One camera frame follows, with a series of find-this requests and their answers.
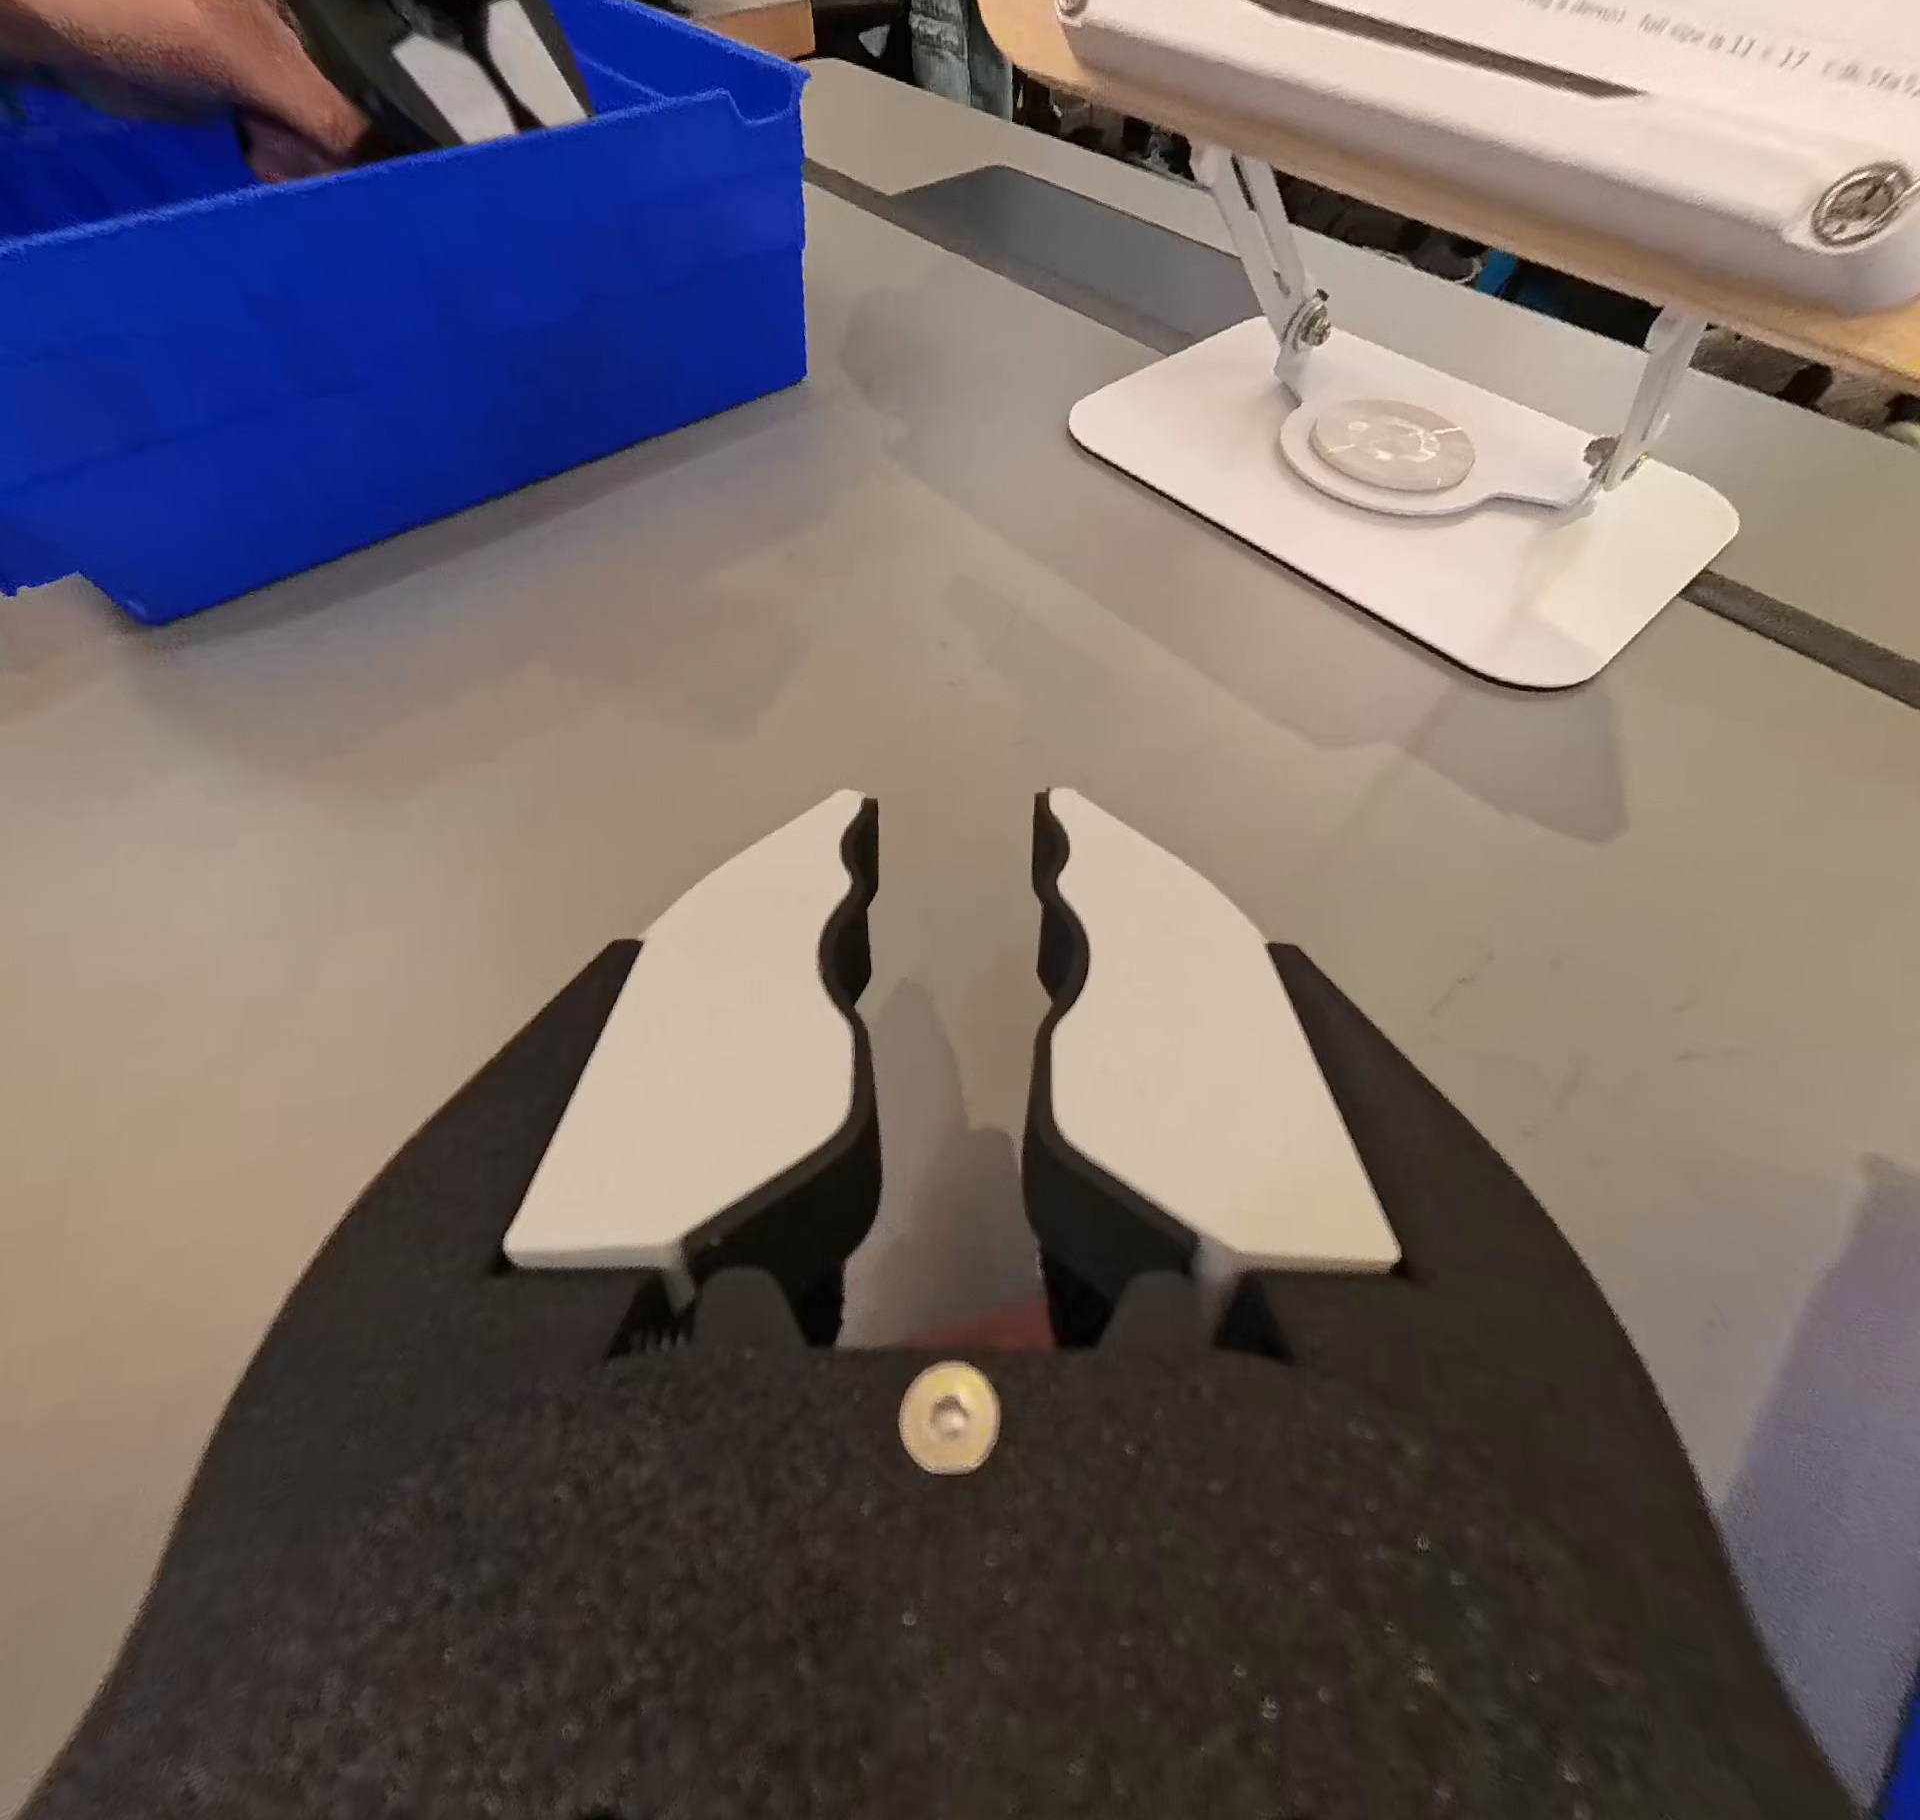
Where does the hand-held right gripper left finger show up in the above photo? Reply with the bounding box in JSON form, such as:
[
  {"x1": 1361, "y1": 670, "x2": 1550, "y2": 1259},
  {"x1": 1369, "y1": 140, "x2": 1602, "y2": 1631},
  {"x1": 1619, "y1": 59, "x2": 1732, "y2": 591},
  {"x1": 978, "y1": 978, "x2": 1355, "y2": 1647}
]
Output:
[{"x1": 497, "y1": 789, "x2": 886, "y2": 1347}]

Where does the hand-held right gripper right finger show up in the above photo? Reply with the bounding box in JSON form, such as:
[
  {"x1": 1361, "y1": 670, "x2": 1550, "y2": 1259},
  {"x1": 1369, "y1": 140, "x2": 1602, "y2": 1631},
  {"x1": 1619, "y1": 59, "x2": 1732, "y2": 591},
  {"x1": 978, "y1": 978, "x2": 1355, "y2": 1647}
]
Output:
[{"x1": 1023, "y1": 785, "x2": 1403, "y2": 1347}]

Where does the grey desk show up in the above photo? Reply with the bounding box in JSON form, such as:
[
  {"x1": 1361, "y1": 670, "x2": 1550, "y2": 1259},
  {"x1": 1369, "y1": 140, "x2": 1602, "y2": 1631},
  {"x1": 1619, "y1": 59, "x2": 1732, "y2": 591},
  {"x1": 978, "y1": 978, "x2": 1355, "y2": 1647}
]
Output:
[{"x1": 0, "y1": 59, "x2": 1920, "y2": 1820}]

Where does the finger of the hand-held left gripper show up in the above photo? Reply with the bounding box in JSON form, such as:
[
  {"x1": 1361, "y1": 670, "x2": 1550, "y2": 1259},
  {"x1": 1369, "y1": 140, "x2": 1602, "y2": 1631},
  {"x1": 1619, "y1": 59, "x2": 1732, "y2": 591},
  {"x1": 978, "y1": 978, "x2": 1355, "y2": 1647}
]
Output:
[
  {"x1": 483, "y1": 0, "x2": 598, "y2": 128},
  {"x1": 394, "y1": 25, "x2": 522, "y2": 149}
]

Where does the denim jacket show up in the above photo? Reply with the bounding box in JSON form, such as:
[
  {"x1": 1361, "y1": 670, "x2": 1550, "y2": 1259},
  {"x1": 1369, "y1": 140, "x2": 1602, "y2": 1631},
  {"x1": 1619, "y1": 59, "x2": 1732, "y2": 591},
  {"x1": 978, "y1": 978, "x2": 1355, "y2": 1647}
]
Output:
[{"x1": 901, "y1": 0, "x2": 1018, "y2": 125}]

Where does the blue plastic bin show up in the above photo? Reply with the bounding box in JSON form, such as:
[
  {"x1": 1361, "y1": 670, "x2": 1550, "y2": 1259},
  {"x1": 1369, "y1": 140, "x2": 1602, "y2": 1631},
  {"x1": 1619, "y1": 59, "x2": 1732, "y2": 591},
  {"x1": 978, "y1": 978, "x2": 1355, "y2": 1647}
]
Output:
[{"x1": 0, "y1": 0, "x2": 810, "y2": 629}]

